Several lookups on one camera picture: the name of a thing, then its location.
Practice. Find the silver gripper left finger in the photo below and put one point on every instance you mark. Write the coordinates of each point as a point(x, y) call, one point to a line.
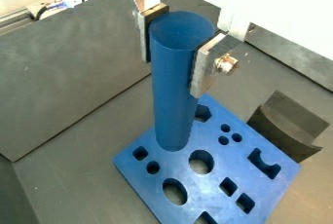
point(145, 11)

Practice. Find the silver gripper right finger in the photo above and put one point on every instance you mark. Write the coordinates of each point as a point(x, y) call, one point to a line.
point(212, 58)

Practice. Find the blue round cylinder peg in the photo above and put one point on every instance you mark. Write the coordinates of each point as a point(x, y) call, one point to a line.
point(176, 33)

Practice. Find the black curved block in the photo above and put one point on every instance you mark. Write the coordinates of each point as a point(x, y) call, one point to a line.
point(288, 126)

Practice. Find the large dark grey plate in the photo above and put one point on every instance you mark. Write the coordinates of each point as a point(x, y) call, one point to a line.
point(62, 66)

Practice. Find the blue shape insertion board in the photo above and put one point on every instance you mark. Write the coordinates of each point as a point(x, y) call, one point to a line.
point(224, 179)

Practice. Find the aluminium rail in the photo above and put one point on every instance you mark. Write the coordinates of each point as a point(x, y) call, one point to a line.
point(24, 15)

